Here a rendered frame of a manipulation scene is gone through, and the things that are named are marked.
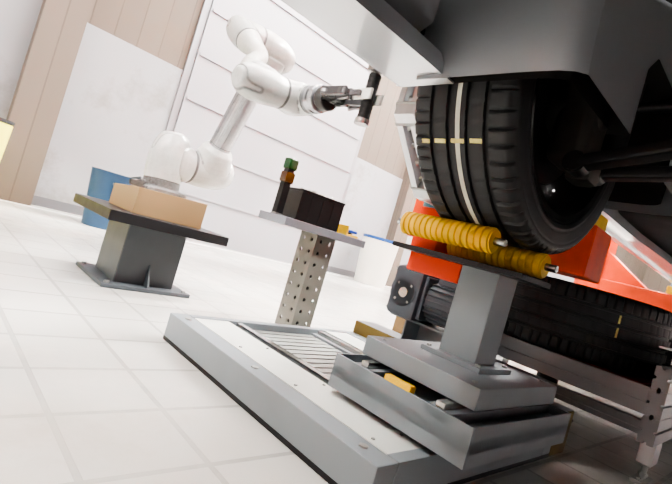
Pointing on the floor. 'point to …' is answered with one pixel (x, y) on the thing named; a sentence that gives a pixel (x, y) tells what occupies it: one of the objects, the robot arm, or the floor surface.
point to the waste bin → (99, 185)
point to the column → (305, 280)
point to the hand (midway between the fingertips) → (368, 97)
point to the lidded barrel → (375, 261)
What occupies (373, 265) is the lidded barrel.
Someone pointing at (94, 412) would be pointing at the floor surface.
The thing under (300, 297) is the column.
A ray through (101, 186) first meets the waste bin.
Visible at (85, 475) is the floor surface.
